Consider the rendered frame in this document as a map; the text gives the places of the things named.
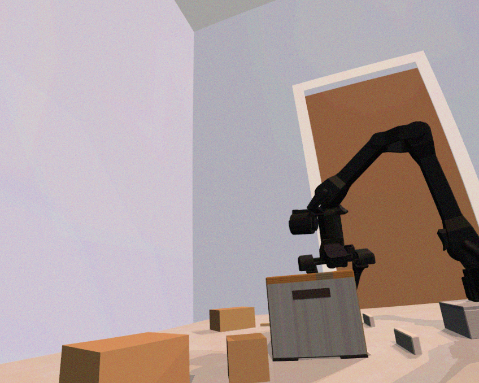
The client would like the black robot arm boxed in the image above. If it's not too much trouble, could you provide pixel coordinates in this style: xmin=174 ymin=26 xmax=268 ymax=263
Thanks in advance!
xmin=289 ymin=121 xmax=479 ymax=302

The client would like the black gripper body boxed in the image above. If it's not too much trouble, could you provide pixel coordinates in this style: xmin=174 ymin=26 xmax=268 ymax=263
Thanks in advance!
xmin=298 ymin=232 xmax=376 ymax=271

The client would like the tan cardboard box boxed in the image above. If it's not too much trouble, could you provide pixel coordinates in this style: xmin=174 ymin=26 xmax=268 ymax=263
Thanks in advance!
xmin=227 ymin=333 xmax=270 ymax=383

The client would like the orange-brown rectangular block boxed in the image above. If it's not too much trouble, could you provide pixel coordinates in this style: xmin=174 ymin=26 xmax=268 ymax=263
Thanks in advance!
xmin=209 ymin=307 xmax=255 ymax=332
xmin=59 ymin=332 xmax=190 ymax=383

